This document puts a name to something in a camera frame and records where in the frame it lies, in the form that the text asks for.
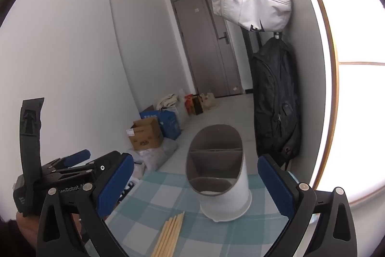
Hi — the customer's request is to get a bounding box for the brown cardboard box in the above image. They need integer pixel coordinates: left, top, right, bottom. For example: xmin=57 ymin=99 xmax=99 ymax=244
xmin=126 ymin=117 xmax=164 ymax=151

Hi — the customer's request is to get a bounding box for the person's left hand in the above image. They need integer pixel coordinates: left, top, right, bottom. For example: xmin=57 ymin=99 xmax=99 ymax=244
xmin=16 ymin=211 xmax=40 ymax=249

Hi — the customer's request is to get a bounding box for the blue cardboard box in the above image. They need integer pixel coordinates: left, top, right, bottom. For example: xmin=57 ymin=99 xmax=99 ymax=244
xmin=140 ymin=109 xmax=182 ymax=141

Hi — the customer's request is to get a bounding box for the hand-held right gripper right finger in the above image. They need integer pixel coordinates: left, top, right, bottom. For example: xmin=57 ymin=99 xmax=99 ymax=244
xmin=257 ymin=154 xmax=358 ymax=257

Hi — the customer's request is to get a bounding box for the beige plastic bag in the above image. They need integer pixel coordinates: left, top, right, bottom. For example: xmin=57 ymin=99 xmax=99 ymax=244
xmin=200 ymin=92 xmax=217 ymax=111

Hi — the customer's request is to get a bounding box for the teal checked tablecloth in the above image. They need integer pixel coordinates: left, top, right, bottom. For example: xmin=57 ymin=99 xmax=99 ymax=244
xmin=102 ymin=170 xmax=319 ymax=257

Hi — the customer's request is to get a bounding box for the beige cloth bag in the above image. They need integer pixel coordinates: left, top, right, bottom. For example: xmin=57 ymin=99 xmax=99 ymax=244
xmin=168 ymin=99 xmax=191 ymax=125
xmin=156 ymin=93 xmax=181 ymax=111

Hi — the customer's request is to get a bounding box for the yellow and black bag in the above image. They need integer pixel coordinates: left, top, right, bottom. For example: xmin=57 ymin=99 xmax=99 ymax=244
xmin=184 ymin=94 xmax=204 ymax=116

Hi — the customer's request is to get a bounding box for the black backpack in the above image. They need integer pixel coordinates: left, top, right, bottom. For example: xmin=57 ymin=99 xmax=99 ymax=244
xmin=251 ymin=36 xmax=302 ymax=170

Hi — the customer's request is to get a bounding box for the grey plastic mailing bag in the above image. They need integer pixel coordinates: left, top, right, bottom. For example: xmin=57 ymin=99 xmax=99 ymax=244
xmin=129 ymin=138 xmax=179 ymax=171

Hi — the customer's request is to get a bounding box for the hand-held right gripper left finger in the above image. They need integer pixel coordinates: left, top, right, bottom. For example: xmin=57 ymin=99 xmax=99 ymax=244
xmin=36 ymin=152 xmax=134 ymax=257

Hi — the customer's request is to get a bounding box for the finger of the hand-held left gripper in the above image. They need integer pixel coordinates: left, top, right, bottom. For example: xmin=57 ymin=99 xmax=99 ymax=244
xmin=41 ymin=149 xmax=91 ymax=174
xmin=56 ymin=158 xmax=103 ymax=184

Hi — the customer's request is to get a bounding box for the pile of wooden chopsticks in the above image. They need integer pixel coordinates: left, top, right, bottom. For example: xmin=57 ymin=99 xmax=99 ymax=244
xmin=150 ymin=210 xmax=185 ymax=257

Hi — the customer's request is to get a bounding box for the white grey utensil holder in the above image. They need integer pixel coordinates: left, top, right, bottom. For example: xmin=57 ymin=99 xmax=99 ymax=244
xmin=186 ymin=124 xmax=252 ymax=223

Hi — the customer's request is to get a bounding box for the grey door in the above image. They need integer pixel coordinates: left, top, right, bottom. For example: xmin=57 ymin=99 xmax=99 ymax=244
xmin=171 ymin=0 xmax=243 ymax=99

